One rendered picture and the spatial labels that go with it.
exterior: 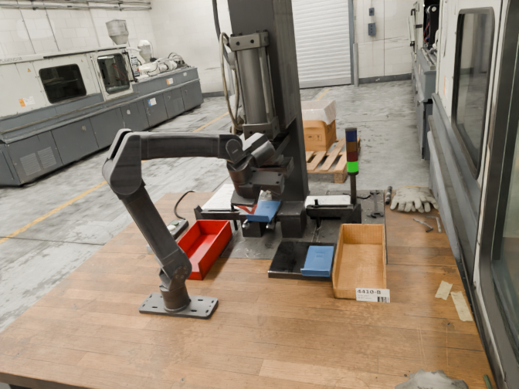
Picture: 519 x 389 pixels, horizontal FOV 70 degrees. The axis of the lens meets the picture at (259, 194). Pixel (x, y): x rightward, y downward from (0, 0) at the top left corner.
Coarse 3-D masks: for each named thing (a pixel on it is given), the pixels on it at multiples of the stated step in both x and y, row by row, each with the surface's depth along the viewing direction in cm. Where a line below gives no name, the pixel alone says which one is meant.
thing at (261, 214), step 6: (258, 204) 124; (264, 204) 124; (270, 204) 123; (276, 204) 123; (258, 210) 120; (264, 210) 119; (270, 210) 119; (246, 216) 113; (252, 216) 112; (258, 216) 112; (264, 216) 111; (270, 216) 115
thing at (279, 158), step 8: (280, 136) 131; (288, 136) 128; (272, 144) 121; (280, 144) 117; (280, 152) 117; (272, 160) 108; (280, 160) 113; (288, 160) 115; (264, 168) 111; (272, 168) 111; (280, 168) 110; (288, 168) 112; (288, 176) 112
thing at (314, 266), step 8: (312, 248) 108; (320, 248) 107; (328, 248) 106; (312, 256) 104; (328, 256) 103; (312, 264) 100; (320, 264) 100; (328, 264) 99; (304, 272) 96; (312, 272) 95; (320, 272) 94; (328, 272) 94
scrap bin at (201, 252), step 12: (192, 228) 123; (204, 228) 128; (216, 228) 126; (228, 228) 122; (180, 240) 115; (192, 240) 123; (204, 240) 125; (216, 240) 113; (228, 240) 122; (192, 252) 118; (204, 252) 117; (216, 252) 113; (192, 264) 112; (204, 264) 105; (192, 276) 105; (204, 276) 105
